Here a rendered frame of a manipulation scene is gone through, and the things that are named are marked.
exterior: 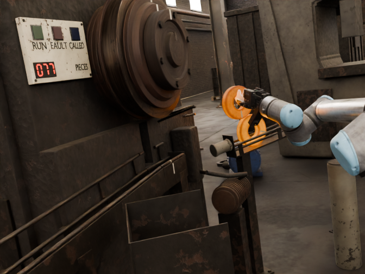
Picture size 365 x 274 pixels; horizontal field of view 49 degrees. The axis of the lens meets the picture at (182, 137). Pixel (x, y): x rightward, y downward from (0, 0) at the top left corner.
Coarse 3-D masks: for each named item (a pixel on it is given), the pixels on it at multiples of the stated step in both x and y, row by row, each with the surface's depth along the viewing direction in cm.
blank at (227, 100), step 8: (232, 88) 182; (240, 88) 184; (224, 96) 182; (232, 96) 183; (224, 104) 182; (232, 104) 183; (224, 112) 184; (232, 112) 183; (240, 112) 185; (248, 112) 187
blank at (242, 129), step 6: (240, 120) 188; (246, 120) 187; (240, 126) 186; (246, 126) 187; (258, 126) 191; (264, 126) 192; (240, 132) 186; (246, 132) 187; (258, 132) 191; (264, 132) 193; (240, 138) 187; (246, 138) 188; (258, 138) 191; (258, 144) 191
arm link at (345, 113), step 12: (324, 96) 164; (312, 108) 164; (324, 108) 152; (336, 108) 141; (348, 108) 131; (360, 108) 123; (312, 120) 162; (324, 120) 158; (336, 120) 145; (348, 120) 134
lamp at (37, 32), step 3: (33, 27) 109; (36, 27) 111; (39, 27) 111; (33, 30) 109; (36, 30) 110; (39, 30) 111; (33, 33) 109; (36, 33) 110; (39, 33) 111; (42, 33) 112; (36, 36) 110; (39, 36) 111; (42, 36) 112
